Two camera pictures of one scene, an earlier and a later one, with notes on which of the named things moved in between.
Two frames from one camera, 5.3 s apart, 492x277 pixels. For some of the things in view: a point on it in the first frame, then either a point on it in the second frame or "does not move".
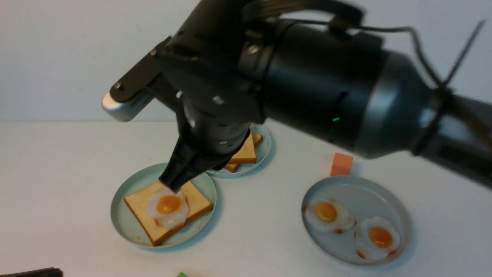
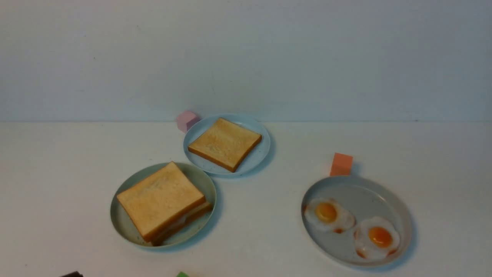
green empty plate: (129, 227) does not move
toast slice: (247, 154) to (160, 199)
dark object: (50, 272) to (75, 274)
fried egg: (376, 237) does not move
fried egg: (326, 215) does not move
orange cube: (341, 164) does not move
